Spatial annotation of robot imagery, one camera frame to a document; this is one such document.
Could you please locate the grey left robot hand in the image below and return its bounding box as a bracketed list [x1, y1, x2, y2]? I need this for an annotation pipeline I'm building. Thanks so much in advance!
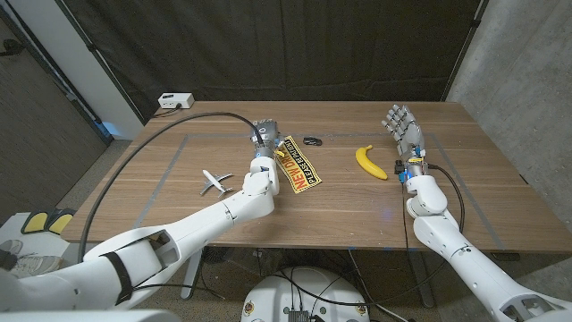
[250, 118, 283, 158]

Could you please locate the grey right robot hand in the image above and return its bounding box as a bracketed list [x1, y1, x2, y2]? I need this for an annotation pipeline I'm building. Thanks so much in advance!
[381, 104, 425, 165]

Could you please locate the yellow new driver bumper sticker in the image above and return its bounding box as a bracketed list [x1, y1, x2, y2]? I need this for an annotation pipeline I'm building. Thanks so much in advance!
[273, 135, 323, 194]

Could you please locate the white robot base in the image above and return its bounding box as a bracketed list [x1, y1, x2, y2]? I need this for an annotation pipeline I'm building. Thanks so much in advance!
[240, 267, 371, 322]

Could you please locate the yellow toy banana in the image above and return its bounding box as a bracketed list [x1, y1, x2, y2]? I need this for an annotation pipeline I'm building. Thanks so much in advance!
[355, 144, 389, 182]

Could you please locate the white toy plane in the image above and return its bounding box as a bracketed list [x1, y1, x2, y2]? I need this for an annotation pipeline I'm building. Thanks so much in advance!
[198, 168, 234, 199]

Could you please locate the white power outlet box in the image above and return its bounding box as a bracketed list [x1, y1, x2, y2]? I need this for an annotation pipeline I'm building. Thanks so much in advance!
[157, 92, 196, 110]

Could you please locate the black backdrop curtain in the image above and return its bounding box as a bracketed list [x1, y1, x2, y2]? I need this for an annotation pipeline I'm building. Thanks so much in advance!
[55, 0, 486, 125]

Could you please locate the black backdrop stand pole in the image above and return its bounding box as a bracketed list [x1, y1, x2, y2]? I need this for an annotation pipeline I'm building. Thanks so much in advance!
[55, 0, 147, 125]
[441, 0, 489, 102]

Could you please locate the grey table leg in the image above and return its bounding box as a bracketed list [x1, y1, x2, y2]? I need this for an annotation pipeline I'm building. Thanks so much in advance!
[407, 250, 435, 309]
[181, 250, 206, 300]

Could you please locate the yellow foot pedal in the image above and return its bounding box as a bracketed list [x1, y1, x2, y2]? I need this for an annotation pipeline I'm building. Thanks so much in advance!
[46, 208, 77, 236]
[21, 210, 49, 235]

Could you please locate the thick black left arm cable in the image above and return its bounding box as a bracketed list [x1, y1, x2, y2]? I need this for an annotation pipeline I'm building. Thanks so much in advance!
[76, 111, 265, 265]

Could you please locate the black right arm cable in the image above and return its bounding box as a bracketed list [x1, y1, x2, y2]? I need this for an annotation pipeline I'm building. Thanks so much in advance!
[427, 164, 466, 233]

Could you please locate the black outlet box cable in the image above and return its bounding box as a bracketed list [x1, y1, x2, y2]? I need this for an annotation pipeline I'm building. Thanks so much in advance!
[151, 103, 183, 119]

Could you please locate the black door handle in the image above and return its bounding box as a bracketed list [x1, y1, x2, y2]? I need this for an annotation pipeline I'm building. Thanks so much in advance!
[0, 38, 26, 57]

